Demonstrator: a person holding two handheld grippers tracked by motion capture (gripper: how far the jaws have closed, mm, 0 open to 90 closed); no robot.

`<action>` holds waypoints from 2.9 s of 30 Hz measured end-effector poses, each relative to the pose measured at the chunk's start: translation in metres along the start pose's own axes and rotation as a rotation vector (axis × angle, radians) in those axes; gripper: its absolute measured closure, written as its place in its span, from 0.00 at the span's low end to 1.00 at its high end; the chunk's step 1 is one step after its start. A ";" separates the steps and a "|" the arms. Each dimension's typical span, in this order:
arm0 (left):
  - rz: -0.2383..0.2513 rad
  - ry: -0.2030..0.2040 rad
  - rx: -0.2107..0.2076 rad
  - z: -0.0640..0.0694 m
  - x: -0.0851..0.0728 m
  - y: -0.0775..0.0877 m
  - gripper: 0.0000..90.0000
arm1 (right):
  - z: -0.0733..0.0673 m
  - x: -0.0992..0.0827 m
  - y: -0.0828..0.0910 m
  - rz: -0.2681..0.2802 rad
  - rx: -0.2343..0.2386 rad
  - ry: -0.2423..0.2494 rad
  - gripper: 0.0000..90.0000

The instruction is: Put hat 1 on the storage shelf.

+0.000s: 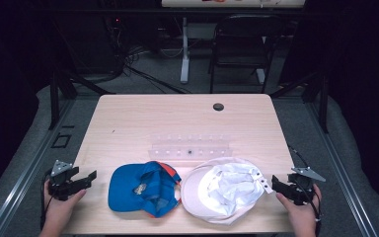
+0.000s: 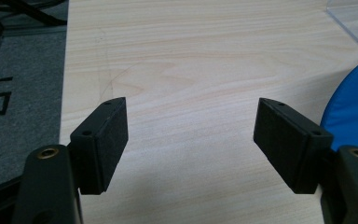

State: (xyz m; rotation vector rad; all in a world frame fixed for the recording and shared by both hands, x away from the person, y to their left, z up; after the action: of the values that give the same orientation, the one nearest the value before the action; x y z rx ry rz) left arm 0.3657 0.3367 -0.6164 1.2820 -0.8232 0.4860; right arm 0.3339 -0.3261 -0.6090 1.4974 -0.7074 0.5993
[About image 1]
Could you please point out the aluminium floor rail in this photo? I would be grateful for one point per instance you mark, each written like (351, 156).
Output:
(26, 171)
(340, 171)

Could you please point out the white desk leg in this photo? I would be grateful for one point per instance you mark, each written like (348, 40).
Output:
(185, 56)

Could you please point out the blue and orange cap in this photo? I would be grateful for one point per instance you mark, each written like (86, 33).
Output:
(135, 189)

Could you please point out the black metal frame stand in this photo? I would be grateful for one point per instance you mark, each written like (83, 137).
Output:
(59, 95)
(319, 98)

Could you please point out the black folding chair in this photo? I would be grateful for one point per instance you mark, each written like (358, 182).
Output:
(240, 49)

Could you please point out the dark round table grommet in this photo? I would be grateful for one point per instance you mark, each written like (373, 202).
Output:
(218, 106)

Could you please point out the clear acrylic rack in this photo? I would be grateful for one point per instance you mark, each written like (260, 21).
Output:
(189, 148)

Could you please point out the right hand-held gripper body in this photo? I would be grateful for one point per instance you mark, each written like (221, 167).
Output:
(301, 189)

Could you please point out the white cap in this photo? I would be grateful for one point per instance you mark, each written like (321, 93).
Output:
(217, 191)

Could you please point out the person's left hand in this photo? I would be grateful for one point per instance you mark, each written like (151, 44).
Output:
(59, 210)

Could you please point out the person's right hand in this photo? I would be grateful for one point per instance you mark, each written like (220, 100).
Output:
(301, 217)

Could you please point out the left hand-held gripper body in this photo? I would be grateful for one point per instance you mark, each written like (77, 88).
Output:
(60, 187)

